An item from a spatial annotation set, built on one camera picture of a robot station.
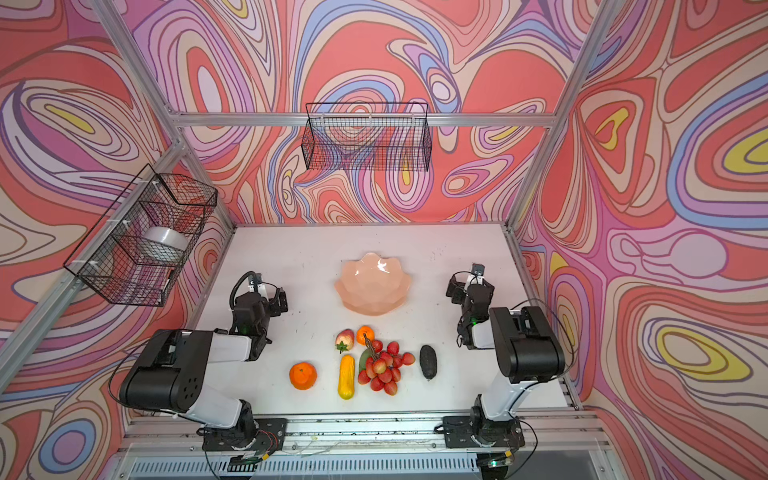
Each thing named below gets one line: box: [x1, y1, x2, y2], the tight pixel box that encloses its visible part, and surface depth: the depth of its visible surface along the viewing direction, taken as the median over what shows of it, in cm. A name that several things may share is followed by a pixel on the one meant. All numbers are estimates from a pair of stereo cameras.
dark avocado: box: [420, 345, 437, 380], surface depth 84 cm
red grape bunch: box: [358, 333, 415, 396], surface depth 81 cm
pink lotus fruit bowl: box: [334, 252, 412, 316], surface depth 103 cm
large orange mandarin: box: [289, 362, 317, 390], surface depth 80 cm
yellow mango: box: [338, 354, 355, 400], surface depth 81 cm
